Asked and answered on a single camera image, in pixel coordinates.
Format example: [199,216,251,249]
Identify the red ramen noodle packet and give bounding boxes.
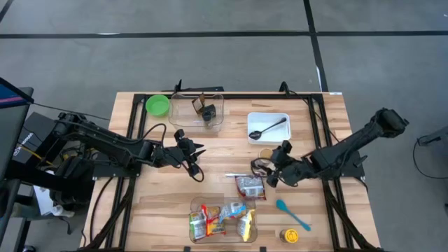
[200,204,227,237]
[234,174,267,201]

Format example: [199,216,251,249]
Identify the black table frame rails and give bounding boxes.
[80,91,386,252]

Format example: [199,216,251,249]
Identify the black ladle with metal handle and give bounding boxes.
[248,117,288,141]

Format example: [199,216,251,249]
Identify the clear plastic bin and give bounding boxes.
[168,92,225,133]
[189,195,259,245]

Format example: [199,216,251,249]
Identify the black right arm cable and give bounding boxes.
[412,134,448,180]

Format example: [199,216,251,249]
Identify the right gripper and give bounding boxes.
[265,139,314,188]

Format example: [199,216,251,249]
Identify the yellow ramen noodle packet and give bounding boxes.
[236,209,256,242]

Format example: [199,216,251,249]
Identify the computer monitor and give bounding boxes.
[0,76,35,183]

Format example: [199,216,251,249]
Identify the green plastic bowl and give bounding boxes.
[145,94,172,118]

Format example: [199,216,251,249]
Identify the blue ramen noodle packet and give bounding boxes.
[218,201,248,224]

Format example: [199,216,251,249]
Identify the yellow-lid jar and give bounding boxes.
[279,227,300,245]

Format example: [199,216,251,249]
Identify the black equipment stand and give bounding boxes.
[6,153,97,211]

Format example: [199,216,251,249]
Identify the white paper sheet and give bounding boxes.
[33,185,75,218]

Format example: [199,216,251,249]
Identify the white plastic bin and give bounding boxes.
[246,111,291,146]

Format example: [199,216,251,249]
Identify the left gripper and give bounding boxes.
[153,128,207,177]

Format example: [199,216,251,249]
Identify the teal silicone spoon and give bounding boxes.
[275,199,312,232]

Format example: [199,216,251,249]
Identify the black case white lettering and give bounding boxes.
[12,111,75,167]

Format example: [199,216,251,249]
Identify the black-lid spice jar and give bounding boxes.
[202,104,217,123]

